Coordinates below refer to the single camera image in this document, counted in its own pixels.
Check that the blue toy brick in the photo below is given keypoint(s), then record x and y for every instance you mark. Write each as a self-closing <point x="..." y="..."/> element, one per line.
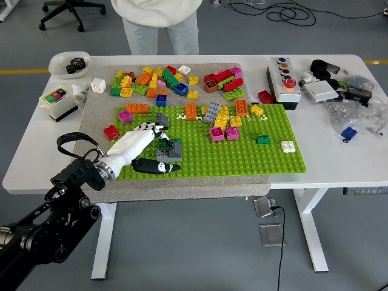
<point x="161" y="100"/>
<point x="348" y="132"/>
<point x="181" y="88"/>

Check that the metal floor plate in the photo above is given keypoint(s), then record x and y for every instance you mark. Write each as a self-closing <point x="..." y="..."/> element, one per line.
<point x="271" y="235"/>

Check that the grey sloped toy brick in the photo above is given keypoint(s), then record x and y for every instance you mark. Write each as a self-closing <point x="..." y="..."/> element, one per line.
<point x="176" y="149"/>
<point x="162" y="120"/>

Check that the clear bag of screws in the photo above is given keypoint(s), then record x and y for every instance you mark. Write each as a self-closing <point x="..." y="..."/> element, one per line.
<point x="354" y="116"/>

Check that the white switch plate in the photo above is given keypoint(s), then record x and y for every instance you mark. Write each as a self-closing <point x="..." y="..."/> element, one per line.
<point x="320" y="91"/>

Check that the white plastic tube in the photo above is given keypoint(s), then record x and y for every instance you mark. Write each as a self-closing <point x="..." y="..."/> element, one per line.
<point x="80" y="92"/>

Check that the white green-red switch box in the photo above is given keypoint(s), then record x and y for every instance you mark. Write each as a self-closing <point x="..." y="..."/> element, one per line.
<point x="57" y="106"/>

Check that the dark green toy brick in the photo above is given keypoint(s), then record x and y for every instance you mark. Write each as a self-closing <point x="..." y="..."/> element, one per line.
<point x="162" y="145"/>

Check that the flat lime green brick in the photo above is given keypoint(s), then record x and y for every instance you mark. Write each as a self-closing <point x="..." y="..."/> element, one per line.
<point x="225" y="80"/>

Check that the small green plastic part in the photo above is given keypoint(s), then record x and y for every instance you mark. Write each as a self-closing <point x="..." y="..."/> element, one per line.
<point x="342" y="82"/>

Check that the white pipe fitting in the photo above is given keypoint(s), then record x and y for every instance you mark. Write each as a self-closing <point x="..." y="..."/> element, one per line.
<point x="306" y="78"/>

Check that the metal floor socket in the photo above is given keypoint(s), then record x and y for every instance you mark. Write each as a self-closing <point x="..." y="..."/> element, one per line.
<point x="265" y="206"/>

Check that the green toy baseplate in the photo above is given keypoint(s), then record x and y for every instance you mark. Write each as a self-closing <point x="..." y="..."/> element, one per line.
<point x="242" y="160"/>

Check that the black power adapter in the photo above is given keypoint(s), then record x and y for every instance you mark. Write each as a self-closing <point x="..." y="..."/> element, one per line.
<point x="358" y="94"/>

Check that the rounded red toy brick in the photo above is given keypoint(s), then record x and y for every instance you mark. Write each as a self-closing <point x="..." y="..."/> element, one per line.
<point x="232" y="84"/>

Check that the person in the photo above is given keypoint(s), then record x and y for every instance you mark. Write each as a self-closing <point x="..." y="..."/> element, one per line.
<point x="154" y="12"/>

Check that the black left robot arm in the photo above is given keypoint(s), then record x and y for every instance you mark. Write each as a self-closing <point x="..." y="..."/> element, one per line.
<point x="45" y="230"/>

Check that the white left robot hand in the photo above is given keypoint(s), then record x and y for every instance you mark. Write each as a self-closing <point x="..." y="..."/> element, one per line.
<point x="130" y="145"/>

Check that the white cube toy brick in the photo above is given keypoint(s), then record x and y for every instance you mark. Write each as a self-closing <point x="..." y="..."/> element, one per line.
<point x="98" y="84"/>

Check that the small dark clear box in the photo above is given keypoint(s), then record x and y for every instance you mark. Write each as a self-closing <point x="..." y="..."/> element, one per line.
<point x="334" y="68"/>

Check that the brown toy brick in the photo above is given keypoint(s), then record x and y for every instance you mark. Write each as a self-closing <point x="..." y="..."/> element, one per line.
<point x="130" y="74"/>
<point x="210" y="86"/>

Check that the push-button control box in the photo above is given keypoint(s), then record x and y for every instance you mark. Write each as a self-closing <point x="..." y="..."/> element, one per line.
<point x="283" y="91"/>

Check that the small yellow toy brick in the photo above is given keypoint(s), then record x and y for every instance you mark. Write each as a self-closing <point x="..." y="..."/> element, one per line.
<point x="204" y="109"/>

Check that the orange eight-stud toy brick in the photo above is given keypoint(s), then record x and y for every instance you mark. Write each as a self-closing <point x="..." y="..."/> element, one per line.
<point x="137" y="108"/>

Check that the clear bag blue parts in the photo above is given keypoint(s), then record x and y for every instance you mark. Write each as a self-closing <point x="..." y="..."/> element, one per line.
<point x="357" y="81"/>

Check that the white four-stud toy brick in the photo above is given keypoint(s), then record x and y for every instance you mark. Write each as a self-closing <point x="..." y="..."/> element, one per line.
<point x="288" y="146"/>

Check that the white plastic bowl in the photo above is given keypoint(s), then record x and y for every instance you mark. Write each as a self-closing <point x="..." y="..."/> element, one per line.
<point x="56" y="65"/>

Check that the long yellow toy brick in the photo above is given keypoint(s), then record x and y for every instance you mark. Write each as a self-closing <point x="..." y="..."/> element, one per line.
<point x="221" y="119"/>

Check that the lime green toy brick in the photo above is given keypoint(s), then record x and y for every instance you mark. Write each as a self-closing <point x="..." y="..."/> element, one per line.
<point x="116" y="82"/>
<point x="138" y="88"/>
<point x="234" y="94"/>

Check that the small dark green brick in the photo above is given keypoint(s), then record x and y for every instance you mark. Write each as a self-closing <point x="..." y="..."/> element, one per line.
<point x="115" y="91"/>
<point x="263" y="139"/>

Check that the grey table control panel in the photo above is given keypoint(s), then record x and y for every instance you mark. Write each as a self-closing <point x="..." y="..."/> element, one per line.
<point x="365" y="191"/>

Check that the black gear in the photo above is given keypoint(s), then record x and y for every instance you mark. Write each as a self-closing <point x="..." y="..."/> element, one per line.
<point x="75" y="64"/>

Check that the grey-brown mat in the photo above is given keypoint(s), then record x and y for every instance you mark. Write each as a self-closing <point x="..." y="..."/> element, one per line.
<point x="182" y="191"/>

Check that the black office chair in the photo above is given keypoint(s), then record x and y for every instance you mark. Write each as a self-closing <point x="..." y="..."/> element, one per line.
<point x="71" y="9"/>

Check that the magenta toy brick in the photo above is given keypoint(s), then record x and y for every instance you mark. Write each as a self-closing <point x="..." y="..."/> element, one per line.
<point x="125" y="117"/>
<point x="232" y="132"/>
<point x="216" y="133"/>
<point x="235" y="71"/>

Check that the pink toy brick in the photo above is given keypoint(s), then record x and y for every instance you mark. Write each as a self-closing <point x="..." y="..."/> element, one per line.
<point x="161" y="83"/>
<point x="219" y="71"/>

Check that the white table leg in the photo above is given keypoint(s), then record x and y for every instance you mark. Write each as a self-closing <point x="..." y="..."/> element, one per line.
<point x="104" y="236"/>
<point x="310" y="230"/>

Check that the long dark green brick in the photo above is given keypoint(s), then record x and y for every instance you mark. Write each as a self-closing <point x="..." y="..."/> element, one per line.
<point x="168" y="78"/>

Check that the grey eight-stud toy brick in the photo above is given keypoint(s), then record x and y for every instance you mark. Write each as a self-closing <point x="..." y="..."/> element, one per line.
<point x="165" y="156"/>
<point x="211" y="111"/>

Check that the white furniture frame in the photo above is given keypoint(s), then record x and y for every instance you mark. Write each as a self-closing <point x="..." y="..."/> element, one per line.
<point x="3" y="15"/>

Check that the long red toy brick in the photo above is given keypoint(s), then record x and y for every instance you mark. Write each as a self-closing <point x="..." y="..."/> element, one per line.
<point x="222" y="75"/>

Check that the yellow four-stud toy brick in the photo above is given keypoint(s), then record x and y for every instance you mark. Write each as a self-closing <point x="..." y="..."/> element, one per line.
<point x="235" y="121"/>

